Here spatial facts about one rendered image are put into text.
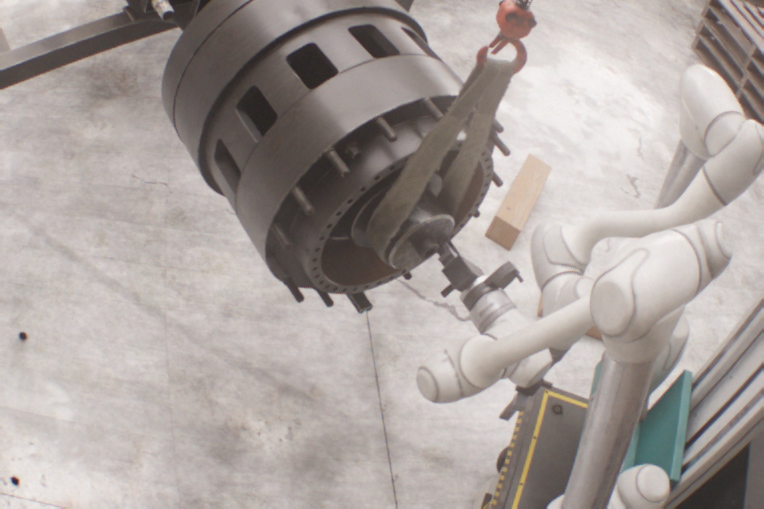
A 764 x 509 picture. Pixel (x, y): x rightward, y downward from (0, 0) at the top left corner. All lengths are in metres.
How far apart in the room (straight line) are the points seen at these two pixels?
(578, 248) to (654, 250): 0.64
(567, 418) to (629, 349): 1.06
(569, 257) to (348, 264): 0.45
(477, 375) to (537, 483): 0.61
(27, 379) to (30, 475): 0.32
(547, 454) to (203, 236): 1.22
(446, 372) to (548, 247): 0.39
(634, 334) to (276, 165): 0.74
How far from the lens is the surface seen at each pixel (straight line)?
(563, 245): 1.98
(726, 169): 1.74
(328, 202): 1.69
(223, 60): 1.83
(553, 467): 2.32
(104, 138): 3.07
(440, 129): 1.60
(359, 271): 1.97
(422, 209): 1.77
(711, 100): 1.81
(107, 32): 2.50
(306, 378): 2.61
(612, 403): 1.46
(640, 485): 1.78
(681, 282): 1.37
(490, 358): 1.72
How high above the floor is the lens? 2.10
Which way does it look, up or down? 44 degrees down
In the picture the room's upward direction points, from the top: 25 degrees clockwise
